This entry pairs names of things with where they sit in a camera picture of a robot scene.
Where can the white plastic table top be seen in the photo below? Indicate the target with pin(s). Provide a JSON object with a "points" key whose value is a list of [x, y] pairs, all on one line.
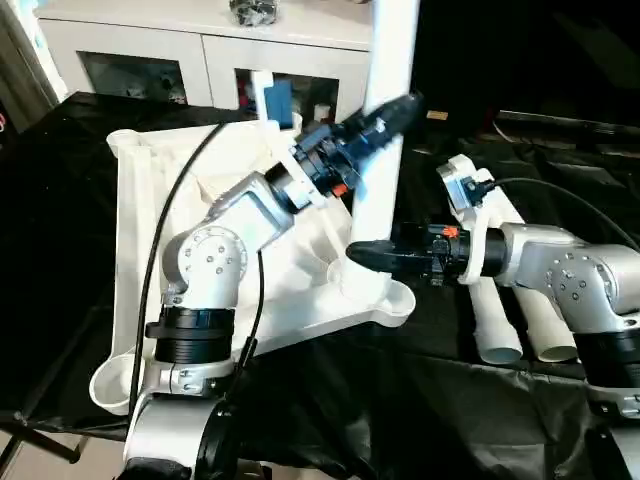
{"points": [[135, 225]]}

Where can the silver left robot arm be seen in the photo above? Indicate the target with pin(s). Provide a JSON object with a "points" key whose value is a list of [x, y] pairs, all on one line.
{"points": [[210, 260]]}

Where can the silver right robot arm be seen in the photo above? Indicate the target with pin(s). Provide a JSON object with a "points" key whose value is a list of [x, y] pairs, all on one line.
{"points": [[560, 270]]}

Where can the small tan label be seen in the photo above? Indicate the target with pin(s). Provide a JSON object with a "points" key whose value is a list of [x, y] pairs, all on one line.
{"points": [[436, 115]]}

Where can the clear bag of dark parts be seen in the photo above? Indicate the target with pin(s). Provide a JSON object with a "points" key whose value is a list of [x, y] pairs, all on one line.
{"points": [[252, 12]]}

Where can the white cabinet with glass doors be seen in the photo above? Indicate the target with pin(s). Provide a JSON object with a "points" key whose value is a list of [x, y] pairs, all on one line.
{"points": [[200, 55]]}

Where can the long dark bar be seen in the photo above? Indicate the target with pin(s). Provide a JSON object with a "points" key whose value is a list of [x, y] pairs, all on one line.
{"points": [[560, 122]]}

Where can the black mat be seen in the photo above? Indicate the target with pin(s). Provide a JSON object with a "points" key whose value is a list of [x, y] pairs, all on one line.
{"points": [[60, 250]]}

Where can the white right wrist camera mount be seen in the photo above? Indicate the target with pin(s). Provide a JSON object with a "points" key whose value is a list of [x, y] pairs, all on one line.
{"points": [[480, 220]]}

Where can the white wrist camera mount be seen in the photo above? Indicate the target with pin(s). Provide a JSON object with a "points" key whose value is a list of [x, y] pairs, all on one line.
{"points": [[262, 100], [480, 220]]}

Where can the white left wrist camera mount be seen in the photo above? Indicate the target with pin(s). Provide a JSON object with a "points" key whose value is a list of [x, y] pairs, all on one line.
{"points": [[262, 100]]}

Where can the black folding stand frame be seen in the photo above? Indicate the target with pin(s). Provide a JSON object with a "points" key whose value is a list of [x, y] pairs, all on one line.
{"points": [[50, 440]]}

